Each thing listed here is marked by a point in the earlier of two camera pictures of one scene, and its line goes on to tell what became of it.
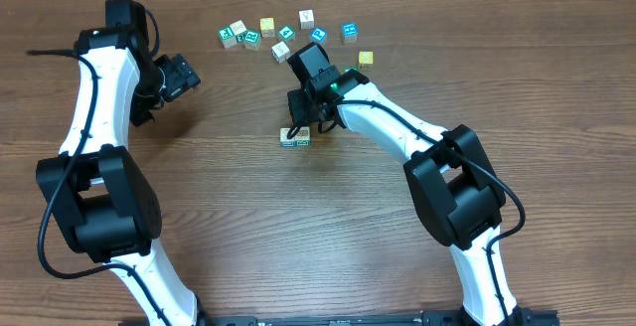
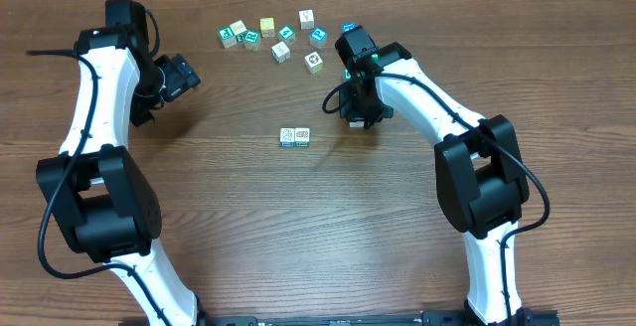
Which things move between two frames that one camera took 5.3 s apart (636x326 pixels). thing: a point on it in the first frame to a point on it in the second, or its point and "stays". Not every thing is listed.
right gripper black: [303, 117] to [350, 111]
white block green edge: [303, 136] stays
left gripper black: [180, 73] stays
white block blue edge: [284, 140] stays
